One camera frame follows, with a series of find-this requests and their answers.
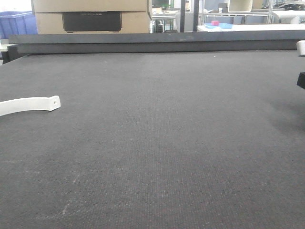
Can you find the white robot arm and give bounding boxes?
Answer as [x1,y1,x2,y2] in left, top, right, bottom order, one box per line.
[296,40,305,89]

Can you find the blue plastic bin on table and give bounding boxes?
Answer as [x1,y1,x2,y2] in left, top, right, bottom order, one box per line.
[0,11,38,39]

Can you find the dark foam board stack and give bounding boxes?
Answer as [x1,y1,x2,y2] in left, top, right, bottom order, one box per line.
[9,30,305,54]

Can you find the small pink block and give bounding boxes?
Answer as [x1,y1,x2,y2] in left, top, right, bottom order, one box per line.
[211,20,220,26]

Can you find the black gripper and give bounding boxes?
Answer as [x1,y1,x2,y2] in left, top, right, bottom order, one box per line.
[296,72,305,89]

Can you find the black vertical pole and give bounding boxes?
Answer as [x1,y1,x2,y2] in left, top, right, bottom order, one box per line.
[179,0,185,33]

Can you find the large cardboard box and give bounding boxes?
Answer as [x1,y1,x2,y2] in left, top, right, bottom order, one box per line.
[31,0,152,34]

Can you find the blue flat pad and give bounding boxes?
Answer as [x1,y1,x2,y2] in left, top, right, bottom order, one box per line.
[204,23,233,30]

